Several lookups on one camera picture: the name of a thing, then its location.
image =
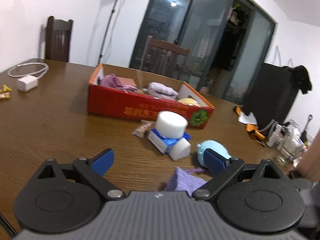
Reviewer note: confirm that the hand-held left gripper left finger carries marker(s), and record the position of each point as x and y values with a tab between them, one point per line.
102	161

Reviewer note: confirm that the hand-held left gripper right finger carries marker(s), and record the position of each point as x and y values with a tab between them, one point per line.
215	161

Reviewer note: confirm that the light blue plush toy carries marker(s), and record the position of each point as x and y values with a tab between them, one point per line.
212	146

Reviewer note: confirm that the white rectangular sponge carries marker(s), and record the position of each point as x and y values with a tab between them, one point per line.
181	150

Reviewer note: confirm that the purple knitted cloth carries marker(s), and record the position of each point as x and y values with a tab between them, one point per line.
183	182

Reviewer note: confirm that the white round sponge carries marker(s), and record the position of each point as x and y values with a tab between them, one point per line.
171	125

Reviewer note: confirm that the red cardboard box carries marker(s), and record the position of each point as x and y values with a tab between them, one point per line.
120	103

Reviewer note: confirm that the yellow plush toy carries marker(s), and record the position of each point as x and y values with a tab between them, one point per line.
188	101

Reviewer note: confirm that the purple satin scrunchie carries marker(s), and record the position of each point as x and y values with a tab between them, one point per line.
113	82

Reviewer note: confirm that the light purple towel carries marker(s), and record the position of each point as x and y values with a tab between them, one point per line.
162	90

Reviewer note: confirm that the clear glass cup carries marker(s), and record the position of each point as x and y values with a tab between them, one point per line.
290	151

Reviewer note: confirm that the orange cloth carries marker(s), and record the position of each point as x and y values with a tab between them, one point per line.
255	133
238	110

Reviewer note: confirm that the small brown packet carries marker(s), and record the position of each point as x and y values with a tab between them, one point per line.
142	129

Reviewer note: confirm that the blue white small box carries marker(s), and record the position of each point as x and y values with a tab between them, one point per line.
160	141

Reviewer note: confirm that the white spray bottle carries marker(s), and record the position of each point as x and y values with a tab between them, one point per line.
273	136

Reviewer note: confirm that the white charger block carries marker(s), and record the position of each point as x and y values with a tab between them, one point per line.
27	84

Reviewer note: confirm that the black garment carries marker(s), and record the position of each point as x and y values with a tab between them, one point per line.
301	77

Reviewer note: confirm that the dark wooden chair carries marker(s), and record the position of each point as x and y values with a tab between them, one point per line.
165	55
58	40

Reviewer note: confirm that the scattered dried yellow petals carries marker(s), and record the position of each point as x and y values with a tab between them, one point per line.
5	92

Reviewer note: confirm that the dark framed sliding glass door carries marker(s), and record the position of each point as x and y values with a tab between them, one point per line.
180	35

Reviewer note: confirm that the studio light on stand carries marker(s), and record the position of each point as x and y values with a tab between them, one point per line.
110	25

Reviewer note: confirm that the hanging clothes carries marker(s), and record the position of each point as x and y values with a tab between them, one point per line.
235	16

